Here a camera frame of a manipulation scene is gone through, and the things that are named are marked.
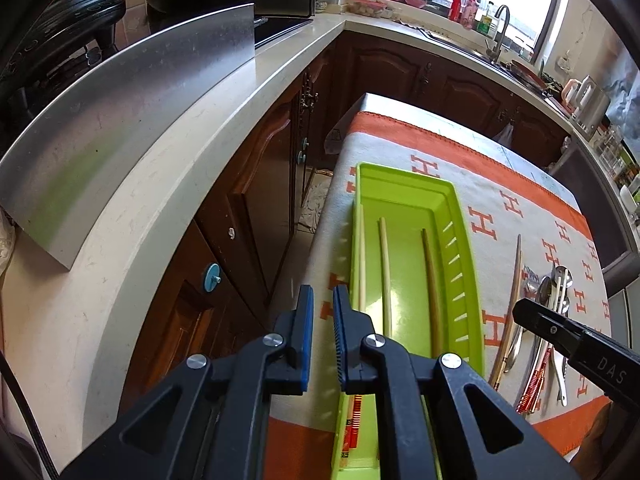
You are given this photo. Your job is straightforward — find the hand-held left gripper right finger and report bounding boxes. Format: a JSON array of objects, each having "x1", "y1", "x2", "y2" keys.
[{"x1": 332, "y1": 284, "x2": 585, "y2": 480}]

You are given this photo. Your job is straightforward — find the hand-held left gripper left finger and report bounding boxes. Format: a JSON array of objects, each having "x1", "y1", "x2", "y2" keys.
[{"x1": 60, "y1": 284, "x2": 321, "y2": 480}]

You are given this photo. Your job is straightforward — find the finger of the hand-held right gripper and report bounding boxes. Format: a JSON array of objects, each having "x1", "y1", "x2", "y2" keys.
[{"x1": 512, "y1": 298, "x2": 582, "y2": 362}]

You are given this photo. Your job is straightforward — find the brown wooden chopstick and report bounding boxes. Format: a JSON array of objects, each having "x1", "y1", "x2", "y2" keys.
[
  {"x1": 420, "y1": 228, "x2": 444, "y2": 359},
  {"x1": 487, "y1": 234, "x2": 524, "y2": 391}
]

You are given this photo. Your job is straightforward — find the pale white chopstick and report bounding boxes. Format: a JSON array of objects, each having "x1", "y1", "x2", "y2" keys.
[
  {"x1": 354, "y1": 204, "x2": 367, "y2": 313},
  {"x1": 549, "y1": 269, "x2": 568, "y2": 313}
]

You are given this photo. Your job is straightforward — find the light wooden chopstick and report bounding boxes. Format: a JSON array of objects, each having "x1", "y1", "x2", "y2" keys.
[{"x1": 377, "y1": 217, "x2": 394, "y2": 339}]

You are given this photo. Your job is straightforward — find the red patterned chopstick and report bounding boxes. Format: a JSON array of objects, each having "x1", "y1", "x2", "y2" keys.
[
  {"x1": 337, "y1": 394, "x2": 364, "y2": 472},
  {"x1": 516, "y1": 360, "x2": 546, "y2": 415},
  {"x1": 522, "y1": 347, "x2": 553, "y2": 408}
]

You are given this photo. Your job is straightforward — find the green plastic utensil tray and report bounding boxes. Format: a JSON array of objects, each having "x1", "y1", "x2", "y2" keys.
[{"x1": 327, "y1": 161, "x2": 488, "y2": 480}]

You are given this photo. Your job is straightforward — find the person's right hand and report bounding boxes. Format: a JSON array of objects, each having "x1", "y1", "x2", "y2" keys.
[{"x1": 574, "y1": 402, "x2": 619, "y2": 462}]

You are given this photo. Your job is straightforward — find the steel soup spoon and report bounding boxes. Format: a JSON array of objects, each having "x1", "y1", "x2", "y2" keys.
[{"x1": 502, "y1": 267, "x2": 541, "y2": 376}]

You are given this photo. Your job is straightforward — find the blue cabinet knob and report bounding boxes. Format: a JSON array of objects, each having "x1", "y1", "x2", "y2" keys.
[{"x1": 201, "y1": 262, "x2": 223, "y2": 295}]

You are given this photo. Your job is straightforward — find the dark grey appliance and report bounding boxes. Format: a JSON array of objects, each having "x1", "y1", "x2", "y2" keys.
[{"x1": 547, "y1": 132, "x2": 640, "y2": 281}]

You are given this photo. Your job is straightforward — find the orange printed blanket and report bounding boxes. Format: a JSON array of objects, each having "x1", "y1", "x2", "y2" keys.
[{"x1": 262, "y1": 110, "x2": 614, "y2": 480}]

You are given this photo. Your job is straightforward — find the patterned floor mat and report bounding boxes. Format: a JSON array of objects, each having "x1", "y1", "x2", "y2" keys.
[{"x1": 295, "y1": 172, "x2": 335, "y2": 233}]

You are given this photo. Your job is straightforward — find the white kitchen countertop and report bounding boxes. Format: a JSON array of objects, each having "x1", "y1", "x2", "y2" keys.
[{"x1": 0, "y1": 12, "x2": 576, "y2": 466}]

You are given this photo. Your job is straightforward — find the brown wooden kitchen cabinets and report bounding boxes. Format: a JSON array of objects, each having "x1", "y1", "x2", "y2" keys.
[{"x1": 120, "y1": 30, "x2": 573, "y2": 411}]

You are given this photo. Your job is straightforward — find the clear plastic bag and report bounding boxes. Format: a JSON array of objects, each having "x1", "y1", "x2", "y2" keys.
[{"x1": 492, "y1": 121, "x2": 516, "y2": 150}]

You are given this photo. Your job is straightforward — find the steel countertop appliance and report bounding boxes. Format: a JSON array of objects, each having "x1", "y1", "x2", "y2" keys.
[{"x1": 570, "y1": 76, "x2": 612, "y2": 136}]

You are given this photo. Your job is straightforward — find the white electric kettle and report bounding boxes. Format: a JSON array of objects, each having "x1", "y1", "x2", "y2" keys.
[{"x1": 560, "y1": 77, "x2": 585, "y2": 108}]

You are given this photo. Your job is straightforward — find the stainless steel sheet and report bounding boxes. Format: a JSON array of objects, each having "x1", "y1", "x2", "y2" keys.
[{"x1": 0, "y1": 2, "x2": 257, "y2": 269}]

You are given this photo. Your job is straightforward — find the steel kitchen faucet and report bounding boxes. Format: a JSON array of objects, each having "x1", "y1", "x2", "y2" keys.
[{"x1": 484, "y1": 4, "x2": 512, "y2": 63}]

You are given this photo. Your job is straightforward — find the green dish soap bottle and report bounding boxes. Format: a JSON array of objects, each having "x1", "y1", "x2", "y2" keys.
[{"x1": 475, "y1": 4, "x2": 495, "y2": 37}]

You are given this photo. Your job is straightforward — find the clear food container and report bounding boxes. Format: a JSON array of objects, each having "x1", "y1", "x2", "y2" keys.
[{"x1": 349, "y1": 0, "x2": 393, "y2": 17}]

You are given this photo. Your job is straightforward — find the black cable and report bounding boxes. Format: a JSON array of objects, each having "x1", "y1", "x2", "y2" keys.
[{"x1": 0, "y1": 347, "x2": 63, "y2": 480}]

